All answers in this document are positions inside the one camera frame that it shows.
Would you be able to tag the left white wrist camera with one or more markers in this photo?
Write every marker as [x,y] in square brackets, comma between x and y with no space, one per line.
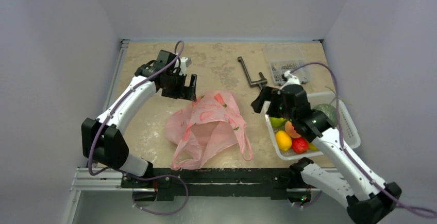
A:
[182,64]

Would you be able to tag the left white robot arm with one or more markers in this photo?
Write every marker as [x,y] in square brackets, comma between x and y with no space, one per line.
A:
[102,137]

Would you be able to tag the white plastic basket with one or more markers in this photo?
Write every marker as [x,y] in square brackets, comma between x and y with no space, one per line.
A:
[350,133]

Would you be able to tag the pink plastic bag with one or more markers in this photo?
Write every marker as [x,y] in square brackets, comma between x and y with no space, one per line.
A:
[205,128]

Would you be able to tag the peach fake fruit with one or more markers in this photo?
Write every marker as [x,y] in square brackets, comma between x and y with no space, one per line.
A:
[290,130]

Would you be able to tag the green fake melon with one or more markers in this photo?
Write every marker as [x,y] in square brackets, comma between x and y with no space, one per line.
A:
[329,111]

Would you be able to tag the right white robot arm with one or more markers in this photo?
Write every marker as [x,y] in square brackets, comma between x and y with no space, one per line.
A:
[367,197]

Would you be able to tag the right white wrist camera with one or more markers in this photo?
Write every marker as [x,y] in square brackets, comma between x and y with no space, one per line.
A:
[289,79]

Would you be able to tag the clear plastic screw box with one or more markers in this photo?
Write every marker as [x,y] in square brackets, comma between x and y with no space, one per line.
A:
[283,57]

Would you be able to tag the green fake lime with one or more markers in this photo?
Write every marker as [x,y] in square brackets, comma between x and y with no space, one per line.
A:
[277,122]

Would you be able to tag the yellow fake starfruit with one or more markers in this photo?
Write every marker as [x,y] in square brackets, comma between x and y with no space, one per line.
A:
[312,147]

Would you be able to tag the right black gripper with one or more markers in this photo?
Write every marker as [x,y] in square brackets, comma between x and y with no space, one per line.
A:
[273,99]

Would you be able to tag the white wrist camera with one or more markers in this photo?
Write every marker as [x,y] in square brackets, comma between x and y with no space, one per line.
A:
[289,79]
[182,64]

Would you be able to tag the black metal base rail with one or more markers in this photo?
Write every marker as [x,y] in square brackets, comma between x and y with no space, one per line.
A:
[273,183]

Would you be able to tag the yellow fake lemon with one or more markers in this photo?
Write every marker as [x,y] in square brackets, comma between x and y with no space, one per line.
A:
[283,140]

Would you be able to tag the red fake strawberry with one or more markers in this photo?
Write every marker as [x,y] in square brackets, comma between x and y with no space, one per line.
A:
[300,145]

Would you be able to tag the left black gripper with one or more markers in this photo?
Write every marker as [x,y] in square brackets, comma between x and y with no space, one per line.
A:
[184,92]

